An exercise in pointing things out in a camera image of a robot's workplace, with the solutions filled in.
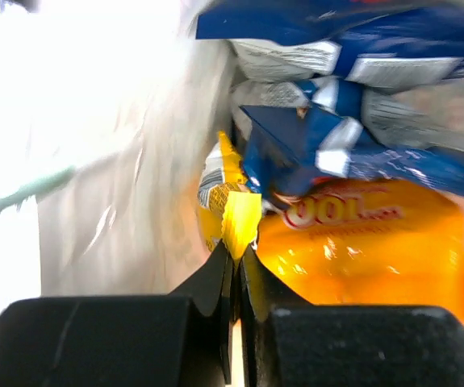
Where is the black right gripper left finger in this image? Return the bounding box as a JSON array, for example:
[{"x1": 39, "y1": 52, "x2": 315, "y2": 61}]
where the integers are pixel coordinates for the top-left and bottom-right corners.
[{"x1": 0, "y1": 243, "x2": 233, "y2": 386}]

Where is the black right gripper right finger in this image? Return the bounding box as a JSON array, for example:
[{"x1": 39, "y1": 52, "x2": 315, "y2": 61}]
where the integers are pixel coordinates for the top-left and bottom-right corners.
[{"x1": 238, "y1": 248, "x2": 464, "y2": 386}]

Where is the large orange snack bag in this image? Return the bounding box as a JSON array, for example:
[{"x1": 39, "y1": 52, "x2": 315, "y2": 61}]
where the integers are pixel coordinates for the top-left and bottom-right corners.
[{"x1": 257, "y1": 180, "x2": 464, "y2": 321}]

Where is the yellow M&M's packet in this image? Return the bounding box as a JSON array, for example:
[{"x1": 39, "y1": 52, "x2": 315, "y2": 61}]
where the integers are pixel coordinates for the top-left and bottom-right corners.
[{"x1": 197, "y1": 131, "x2": 262, "y2": 262}]

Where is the green printed paper gift bag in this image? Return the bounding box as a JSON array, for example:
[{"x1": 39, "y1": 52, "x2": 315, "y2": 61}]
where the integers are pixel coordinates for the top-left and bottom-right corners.
[{"x1": 0, "y1": 1, "x2": 240, "y2": 304}]

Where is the dark blue Burts crisps bag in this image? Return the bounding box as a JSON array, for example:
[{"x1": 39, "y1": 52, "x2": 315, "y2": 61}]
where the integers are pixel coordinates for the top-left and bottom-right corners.
[{"x1": 195, "y1": 1, "x2": 464, "y2": 94}]

